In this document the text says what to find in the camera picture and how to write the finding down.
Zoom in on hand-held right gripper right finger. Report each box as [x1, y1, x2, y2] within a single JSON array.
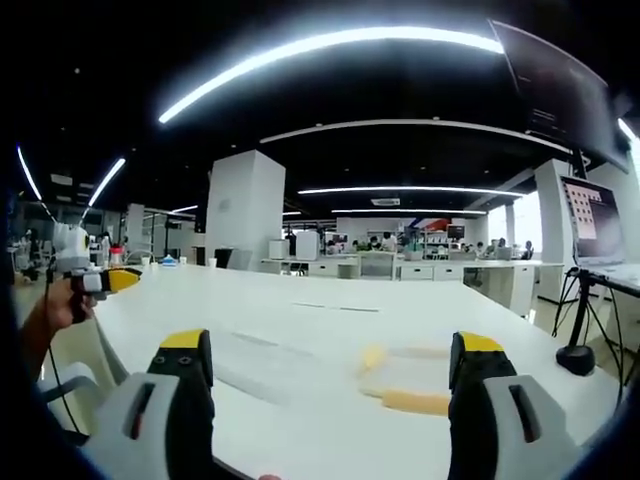
[[447, 330, 609, 480]]

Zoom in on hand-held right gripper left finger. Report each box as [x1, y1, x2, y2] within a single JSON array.
[[81, 328, 217, 480]]

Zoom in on white box appliance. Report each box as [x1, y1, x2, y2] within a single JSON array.
[[294, 230, 322, 262]]

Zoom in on person's left hand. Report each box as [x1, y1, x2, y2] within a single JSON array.
[[22, 277, 97, 332]]

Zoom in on short ceiling light strip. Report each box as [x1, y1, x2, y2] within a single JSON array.
[[88, 157, 127, 209]]

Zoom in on white office chair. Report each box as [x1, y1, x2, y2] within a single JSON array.
[[37, 362, 129, 437]]

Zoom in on black monitor stand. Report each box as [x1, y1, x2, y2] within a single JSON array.
[[555, 267, 640, 377]]

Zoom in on row of white desks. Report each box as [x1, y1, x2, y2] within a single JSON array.
[[259, 251, 564, 312]]

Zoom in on lit computer monitor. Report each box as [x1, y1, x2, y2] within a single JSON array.
[[558, 173, 630, 267]]

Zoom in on thin ceiling light strip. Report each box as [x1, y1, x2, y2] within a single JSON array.
[[297, 185, 527, 198]]

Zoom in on long bright ceiling light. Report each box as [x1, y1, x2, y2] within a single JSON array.
[[157, 26, 506, 125]]

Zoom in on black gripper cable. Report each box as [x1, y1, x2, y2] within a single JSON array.
[[43, 265, 84, 434]]

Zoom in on black hanging cables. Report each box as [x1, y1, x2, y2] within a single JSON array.
[[550, 272, 632, 386]]

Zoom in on large dark wall screen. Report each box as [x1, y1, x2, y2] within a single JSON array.
[[487, 18, 632, 174]]

